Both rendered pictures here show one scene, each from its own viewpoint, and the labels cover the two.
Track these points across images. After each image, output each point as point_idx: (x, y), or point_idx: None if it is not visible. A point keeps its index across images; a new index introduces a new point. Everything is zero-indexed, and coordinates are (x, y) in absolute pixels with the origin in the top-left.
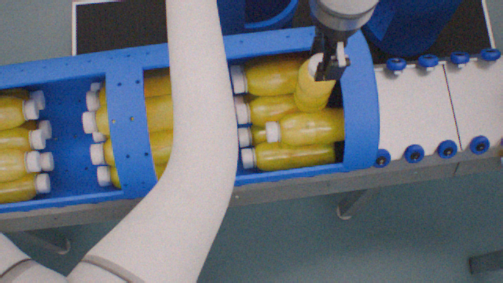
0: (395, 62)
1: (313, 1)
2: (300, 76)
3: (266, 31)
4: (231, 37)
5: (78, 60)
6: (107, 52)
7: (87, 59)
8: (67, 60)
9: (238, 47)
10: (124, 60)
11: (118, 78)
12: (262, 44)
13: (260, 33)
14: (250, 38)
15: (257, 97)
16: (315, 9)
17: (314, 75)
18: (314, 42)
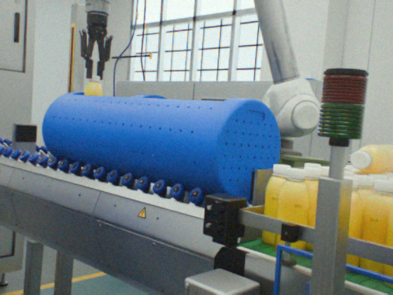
0: (34, 154)
1: (107, 4)
2: (99, 88)
3: (72, 109)
4: (85, 107)
5: (142, 105)
6: (126, 112)
7: (139, 106)
8: (145, 107)
9: (94, 97)
10: (130, 100)
11: (142, 95)
12: (86, 97)
13: (76, 107)
14: (83, 102)
15: None
16: (108, 8)
17: (101, 75)
18: (92, 62)
